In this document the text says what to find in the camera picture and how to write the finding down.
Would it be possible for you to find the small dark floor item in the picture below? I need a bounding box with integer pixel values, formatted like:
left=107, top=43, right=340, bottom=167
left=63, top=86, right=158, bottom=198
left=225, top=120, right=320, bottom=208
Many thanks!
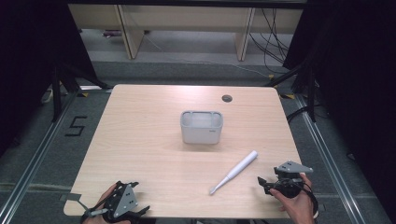
left=102, top=29, right=123, bottom=39

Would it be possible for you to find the person's right hand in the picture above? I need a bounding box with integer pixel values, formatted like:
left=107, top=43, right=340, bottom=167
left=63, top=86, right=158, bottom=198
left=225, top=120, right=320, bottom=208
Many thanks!
left=269, top=173, right=316, bottom=224

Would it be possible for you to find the person's left hand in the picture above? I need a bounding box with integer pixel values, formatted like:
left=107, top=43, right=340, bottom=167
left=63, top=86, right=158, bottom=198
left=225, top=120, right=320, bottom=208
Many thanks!
left=83, top=184, right=131, bottom=224

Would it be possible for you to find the white coiled cable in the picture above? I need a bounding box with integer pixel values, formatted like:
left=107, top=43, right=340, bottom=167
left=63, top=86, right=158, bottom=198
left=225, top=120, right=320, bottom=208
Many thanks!
left=40, top=88, right=56, bottom=105

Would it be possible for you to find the wooden shelf unit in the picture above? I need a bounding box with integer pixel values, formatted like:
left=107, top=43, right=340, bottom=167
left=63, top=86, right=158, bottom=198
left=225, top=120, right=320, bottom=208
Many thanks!
left=68, top=3, right=304, bottom=62

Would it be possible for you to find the black tape floor numeral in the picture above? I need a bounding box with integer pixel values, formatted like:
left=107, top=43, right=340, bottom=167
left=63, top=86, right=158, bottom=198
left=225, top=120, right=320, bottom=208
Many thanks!
left=64, top=115, right=89, bottom=137

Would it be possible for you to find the black metal stand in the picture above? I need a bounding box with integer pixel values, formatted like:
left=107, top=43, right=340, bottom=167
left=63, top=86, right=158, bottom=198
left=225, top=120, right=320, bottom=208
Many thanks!
left=50, top=61, right=114, bottom=123
left=263, top=61, right=319, bottom=123

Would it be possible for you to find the bundle of black cables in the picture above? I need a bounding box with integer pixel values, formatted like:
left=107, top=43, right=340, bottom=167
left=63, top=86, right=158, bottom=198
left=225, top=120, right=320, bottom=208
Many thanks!
left=247, top=7, right=292, bottom=75

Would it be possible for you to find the black curtain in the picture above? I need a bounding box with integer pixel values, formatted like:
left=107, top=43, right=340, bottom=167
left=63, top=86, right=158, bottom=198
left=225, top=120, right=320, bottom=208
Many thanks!
left=283, top=0, right=396, bottom=218
left=0, top=0, right=99, bottom=157

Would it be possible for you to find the grey cable plug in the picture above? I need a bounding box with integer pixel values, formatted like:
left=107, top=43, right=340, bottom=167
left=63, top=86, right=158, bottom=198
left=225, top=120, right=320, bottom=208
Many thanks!
left=81, top=207, right=109, bottom=219

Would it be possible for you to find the thick black floor cable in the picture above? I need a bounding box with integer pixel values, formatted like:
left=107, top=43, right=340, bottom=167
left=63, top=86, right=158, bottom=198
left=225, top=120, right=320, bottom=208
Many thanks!
left=285, top=105, right=312, bottom=124

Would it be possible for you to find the white plastic storage box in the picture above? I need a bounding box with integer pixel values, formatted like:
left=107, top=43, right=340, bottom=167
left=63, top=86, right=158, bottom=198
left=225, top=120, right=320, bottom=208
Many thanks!
left=179, top=110, right=224, bottom=146

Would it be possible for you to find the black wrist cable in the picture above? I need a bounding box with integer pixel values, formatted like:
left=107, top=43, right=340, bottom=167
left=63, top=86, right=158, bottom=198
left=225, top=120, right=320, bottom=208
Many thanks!
left=299, top=181, right=319, bottom=219

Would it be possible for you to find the white electric toothbrush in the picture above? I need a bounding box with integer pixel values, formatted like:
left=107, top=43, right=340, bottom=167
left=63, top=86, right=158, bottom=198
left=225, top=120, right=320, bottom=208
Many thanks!
left=208, top=149, right=259, bottom=196

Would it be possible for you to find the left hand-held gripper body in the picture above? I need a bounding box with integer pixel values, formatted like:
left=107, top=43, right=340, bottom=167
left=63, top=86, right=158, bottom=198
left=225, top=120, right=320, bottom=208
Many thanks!
left=103, top=181, right=140, bottom=224

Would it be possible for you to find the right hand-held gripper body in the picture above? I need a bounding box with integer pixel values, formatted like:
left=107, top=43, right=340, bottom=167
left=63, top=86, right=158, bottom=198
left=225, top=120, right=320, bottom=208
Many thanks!
left=273, top=161, right=314, bottom=200

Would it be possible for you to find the metal floor rail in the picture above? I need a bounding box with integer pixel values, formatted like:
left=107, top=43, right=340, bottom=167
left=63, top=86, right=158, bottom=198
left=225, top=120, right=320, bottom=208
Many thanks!
left=0, top=91, right=80, bottom=224
left=294, top=92, right=366, bottom=224

